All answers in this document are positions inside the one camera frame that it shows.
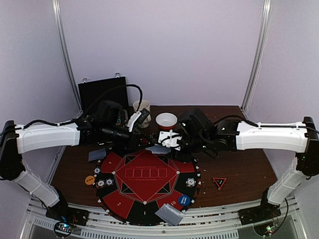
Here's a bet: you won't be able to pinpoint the black poker chip case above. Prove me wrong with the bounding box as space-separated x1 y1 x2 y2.
78 76 129 114

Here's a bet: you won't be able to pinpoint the stack of poker chips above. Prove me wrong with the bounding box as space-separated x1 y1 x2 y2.
185 178 196 188

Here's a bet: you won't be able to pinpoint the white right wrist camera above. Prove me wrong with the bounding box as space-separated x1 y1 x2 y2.
155 129 182 151

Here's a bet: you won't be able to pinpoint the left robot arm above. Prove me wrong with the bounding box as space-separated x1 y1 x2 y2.
0 101 151 221

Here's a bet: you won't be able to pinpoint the left black cable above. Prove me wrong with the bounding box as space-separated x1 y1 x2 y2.
14 84 144 130

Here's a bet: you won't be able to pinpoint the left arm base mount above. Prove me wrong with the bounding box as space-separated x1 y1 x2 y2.
45 207 89 226

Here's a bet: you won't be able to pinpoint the white floral ceramic mug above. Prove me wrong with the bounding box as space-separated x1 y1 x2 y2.
133 100 152 128

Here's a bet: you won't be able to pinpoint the face-down cards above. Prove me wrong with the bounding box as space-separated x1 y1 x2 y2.
88 148 106 162

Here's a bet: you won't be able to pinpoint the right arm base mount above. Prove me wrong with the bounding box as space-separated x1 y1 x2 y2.
238 203 281 225

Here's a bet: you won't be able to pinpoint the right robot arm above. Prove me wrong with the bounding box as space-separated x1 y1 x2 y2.
168 108 319 220

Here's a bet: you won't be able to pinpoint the blue small blind button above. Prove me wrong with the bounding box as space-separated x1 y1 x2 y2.
178 195 190 206

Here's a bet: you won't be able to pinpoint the round red black poker mat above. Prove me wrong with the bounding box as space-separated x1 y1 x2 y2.
94 147 201 226

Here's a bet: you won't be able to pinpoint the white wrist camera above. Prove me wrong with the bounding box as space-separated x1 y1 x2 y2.
127 108 151 132
155 129 182 151

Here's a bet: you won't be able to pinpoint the right aluminium frame post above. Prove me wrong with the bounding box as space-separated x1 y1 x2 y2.
241 0 273 114

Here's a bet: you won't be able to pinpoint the orange big blind button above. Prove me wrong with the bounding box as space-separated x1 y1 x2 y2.
85 175 95 186

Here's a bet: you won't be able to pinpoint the grey card deck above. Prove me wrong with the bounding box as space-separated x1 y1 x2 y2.
146 145 171 155

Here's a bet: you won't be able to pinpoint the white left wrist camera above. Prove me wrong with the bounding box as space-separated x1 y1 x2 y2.
127 108 151 132

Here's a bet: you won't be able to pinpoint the black red triangular marker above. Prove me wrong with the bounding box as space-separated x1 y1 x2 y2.
212 178 227 190

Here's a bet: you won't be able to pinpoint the white orange bowl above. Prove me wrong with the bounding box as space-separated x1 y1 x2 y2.
156 113 177 130

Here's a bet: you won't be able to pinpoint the aluminium front rail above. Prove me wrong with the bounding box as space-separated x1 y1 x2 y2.
19 196 307 239

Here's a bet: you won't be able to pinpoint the aluminium frame post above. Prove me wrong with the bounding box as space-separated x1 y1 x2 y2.
241 0 273 114
52 0 82 112

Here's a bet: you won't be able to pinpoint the face-down cards front edge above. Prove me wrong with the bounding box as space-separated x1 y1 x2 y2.
155 204 184 226

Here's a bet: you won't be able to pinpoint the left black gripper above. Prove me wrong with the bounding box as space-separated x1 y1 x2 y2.
102 122 155 151

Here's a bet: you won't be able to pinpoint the left aluminium frame post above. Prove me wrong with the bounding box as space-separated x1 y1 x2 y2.
52 0 82 112

